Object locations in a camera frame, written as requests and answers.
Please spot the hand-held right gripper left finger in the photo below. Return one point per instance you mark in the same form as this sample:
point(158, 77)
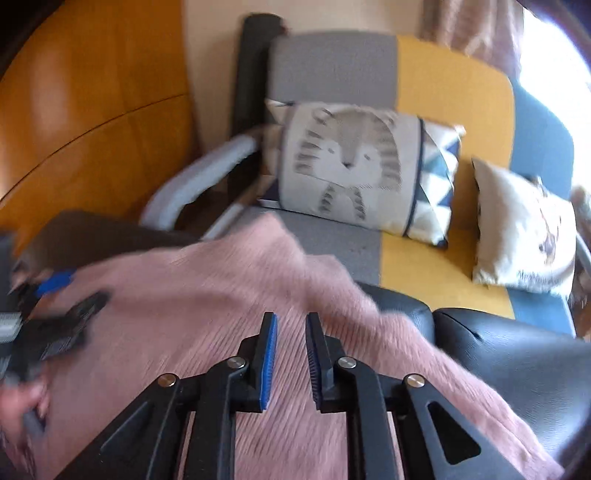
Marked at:
point(269, 360)

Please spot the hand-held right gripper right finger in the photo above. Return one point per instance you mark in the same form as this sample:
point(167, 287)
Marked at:
point(313, 360)

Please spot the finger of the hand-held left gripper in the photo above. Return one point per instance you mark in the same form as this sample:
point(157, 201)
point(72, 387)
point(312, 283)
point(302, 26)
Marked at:
point(90, 307)
point(55, 281)

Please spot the pink knitted sweater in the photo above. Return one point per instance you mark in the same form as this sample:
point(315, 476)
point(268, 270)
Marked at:
point(207, 286)

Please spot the person's left hand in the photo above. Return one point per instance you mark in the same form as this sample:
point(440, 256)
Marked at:
point(21, 406)

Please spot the wooden panelled cabinet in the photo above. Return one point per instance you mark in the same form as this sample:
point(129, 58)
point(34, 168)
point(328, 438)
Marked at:
point(92, 115)

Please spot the tiger print cushion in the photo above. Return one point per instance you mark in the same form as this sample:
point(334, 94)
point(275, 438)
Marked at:
point(351, 157)

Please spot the beige deer print cushion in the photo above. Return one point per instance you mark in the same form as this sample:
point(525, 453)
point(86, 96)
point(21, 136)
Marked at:
point(521, 226)

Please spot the black rolled bolster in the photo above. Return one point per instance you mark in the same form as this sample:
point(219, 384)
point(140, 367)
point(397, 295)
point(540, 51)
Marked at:
point(251, 69)

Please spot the grey yellow blue sofa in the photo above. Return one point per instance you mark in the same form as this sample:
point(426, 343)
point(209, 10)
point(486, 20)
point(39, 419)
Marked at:
point(425, 74)

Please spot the beige pink curtain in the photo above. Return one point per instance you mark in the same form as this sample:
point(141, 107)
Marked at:
point(471, 32)

